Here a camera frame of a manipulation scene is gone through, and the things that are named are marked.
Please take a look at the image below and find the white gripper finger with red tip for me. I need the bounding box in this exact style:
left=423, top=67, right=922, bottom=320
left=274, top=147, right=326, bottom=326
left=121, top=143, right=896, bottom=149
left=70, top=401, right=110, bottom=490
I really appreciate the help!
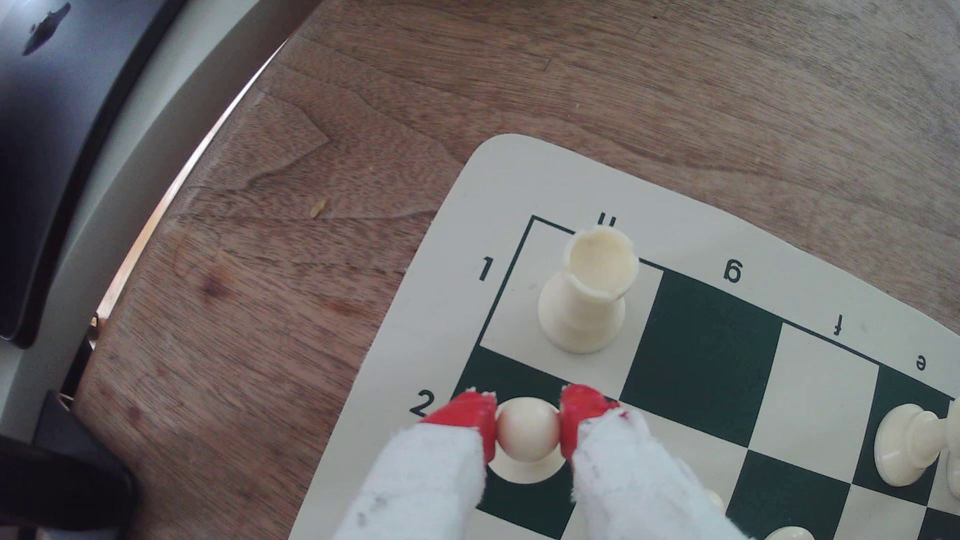
left=333, top=388, right=500, bottom=540
left=558, top=384, right=751, bottom=540

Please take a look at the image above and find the cream chess pawn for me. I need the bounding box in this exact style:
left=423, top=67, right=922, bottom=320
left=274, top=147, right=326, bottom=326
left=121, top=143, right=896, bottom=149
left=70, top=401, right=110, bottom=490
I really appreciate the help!
left=487, top=396, right=567, bottom=486

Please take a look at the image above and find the green and cream chess mat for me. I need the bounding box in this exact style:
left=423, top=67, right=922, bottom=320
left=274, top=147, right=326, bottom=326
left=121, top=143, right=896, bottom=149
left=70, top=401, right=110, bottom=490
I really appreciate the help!
left=288, top=133, right=960, bottom=540

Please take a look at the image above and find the cream chess rook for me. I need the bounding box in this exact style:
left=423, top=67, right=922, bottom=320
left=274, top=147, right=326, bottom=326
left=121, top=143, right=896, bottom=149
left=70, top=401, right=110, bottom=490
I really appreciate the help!
left=537, top=225, right=641, bottom=355

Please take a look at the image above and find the black object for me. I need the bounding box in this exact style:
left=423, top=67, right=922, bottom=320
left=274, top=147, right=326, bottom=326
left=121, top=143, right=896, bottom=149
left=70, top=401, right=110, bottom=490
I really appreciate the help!
left=0, top=390, right=141, bottom=535

